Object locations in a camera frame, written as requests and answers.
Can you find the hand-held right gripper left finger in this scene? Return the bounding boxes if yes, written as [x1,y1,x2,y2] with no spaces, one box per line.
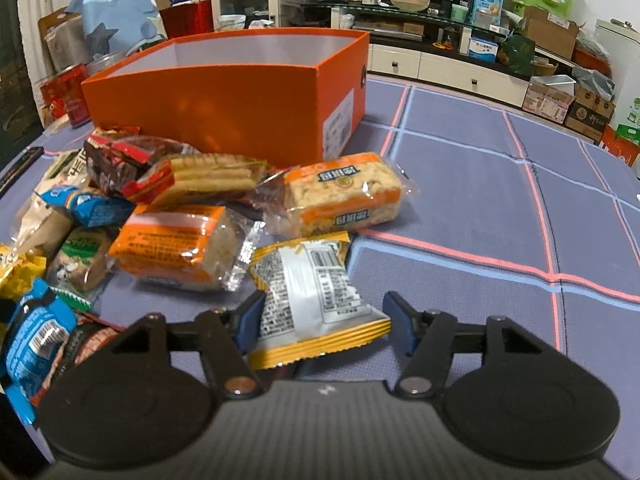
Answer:
[102,291,267,402]

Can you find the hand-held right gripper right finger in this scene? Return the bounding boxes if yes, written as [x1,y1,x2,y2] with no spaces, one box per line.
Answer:
[382,290,548,402]

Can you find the yellow silver snack packet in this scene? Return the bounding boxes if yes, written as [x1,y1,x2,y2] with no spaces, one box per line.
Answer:
[248,231,392,372]

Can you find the orange cracker packet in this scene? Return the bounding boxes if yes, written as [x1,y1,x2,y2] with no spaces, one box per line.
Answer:
[265,152,422,237]
[107,204,257,294]

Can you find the red wafer biscuit packet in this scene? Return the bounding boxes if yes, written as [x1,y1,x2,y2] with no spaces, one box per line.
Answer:
[121,152,270,207]

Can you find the orange cardboard box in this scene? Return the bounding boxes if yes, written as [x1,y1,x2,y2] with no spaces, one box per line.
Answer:
[80,29,371,168]

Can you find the blue plaid tablecloth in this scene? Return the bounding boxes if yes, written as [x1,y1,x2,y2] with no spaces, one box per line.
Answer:
[0,72,640,480]

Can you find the dark brown snack packet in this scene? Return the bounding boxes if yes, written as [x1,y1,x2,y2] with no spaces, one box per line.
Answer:
[82,134,153,194]

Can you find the blue barcode snack packet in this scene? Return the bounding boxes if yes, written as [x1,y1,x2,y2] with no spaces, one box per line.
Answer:
[0,279,78,423]

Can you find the beige snack packet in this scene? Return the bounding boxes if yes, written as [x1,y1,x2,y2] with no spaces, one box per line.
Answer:
[11,194,75,261]

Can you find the white black snack packet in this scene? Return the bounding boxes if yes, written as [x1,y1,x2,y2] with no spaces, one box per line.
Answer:
[34,149,92,194]

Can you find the white tv stand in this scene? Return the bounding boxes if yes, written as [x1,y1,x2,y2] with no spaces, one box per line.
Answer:
[350,7,533,110]

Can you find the pale printed cardboard box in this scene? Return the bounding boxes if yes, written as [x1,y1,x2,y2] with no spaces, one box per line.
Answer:
[521,75,577,122]

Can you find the brown printed cardboard box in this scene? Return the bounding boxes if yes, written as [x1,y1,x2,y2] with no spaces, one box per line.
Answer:
[565,85,617,135]

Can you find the orange green carton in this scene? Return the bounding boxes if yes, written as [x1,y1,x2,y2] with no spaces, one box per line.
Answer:
[601,124,640,162]

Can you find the blue white tissue box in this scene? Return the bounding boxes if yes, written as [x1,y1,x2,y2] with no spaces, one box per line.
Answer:
[468,37,501,59]

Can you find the dark green bag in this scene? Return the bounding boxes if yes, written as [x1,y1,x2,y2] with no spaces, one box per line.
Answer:
[499,30,537,79]

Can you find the red gift bag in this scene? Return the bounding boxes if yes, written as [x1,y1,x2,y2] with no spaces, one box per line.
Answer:
[159,0,215,40]

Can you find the blue white snack bag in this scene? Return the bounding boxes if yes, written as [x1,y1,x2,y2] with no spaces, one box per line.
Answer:
[472,0,504,29]

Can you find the white washing machine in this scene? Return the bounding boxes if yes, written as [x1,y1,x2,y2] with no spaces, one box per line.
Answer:
[594,18,640,137]

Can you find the blue star paper shark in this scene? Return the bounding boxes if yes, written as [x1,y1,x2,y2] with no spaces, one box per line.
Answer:
[65,0,167,57]

